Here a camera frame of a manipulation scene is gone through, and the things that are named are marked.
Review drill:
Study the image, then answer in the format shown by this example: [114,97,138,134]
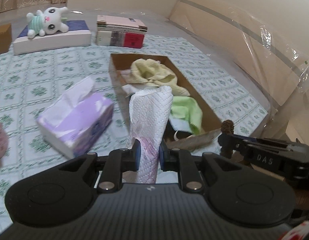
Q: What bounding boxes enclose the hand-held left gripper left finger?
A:
[57,139,142,193]

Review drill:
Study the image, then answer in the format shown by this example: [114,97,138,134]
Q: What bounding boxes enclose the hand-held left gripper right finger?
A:
[159,139,243,193]

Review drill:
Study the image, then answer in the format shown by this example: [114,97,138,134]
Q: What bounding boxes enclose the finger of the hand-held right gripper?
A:
[218,132,256,159]

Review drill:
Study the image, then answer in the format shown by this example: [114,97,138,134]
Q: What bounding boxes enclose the brown hair scrunchie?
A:
[220,119,235,159]

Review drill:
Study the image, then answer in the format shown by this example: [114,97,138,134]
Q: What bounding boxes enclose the black face mask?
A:
[163,124,195,144]

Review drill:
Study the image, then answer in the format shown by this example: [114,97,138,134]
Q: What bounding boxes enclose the pale disposable face mask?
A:
[169,116,193,132]

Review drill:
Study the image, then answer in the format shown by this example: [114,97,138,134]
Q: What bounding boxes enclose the white paper towel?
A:
[129,85,174,184]

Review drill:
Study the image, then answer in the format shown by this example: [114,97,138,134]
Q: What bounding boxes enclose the green cloth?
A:
[169,96,204,134]

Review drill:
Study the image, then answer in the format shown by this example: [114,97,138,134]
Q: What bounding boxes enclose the small white cloth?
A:
[121,82,145,96]

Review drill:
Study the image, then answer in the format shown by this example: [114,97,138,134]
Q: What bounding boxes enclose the pale yellow towel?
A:
[130,58,191,97]

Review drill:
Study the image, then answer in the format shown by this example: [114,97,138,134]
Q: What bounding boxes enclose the purple tissue pack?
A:
[36,76,115,159]

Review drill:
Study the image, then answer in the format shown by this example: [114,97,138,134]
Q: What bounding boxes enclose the red white printed fabric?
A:
[279,220,309,240]

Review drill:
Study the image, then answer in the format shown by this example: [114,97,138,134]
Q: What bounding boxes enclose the plastic covered mattress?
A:
[0,7,280,140]

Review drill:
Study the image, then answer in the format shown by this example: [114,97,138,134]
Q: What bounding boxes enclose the plastic wrapped headboard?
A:
[168,0,309,108]

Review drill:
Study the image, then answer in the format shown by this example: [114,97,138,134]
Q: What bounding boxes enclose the pink cover book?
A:
[96,15,148,32]

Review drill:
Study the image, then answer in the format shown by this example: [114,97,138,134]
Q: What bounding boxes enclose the white flat box blue top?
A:
[13,20,92,56]

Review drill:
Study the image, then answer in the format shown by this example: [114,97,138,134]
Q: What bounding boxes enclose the white rabbit plush toy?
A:
[26,6,70,40]

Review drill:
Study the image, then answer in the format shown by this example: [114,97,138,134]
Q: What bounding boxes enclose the small closed cardboard box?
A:
[0,23,13,56]

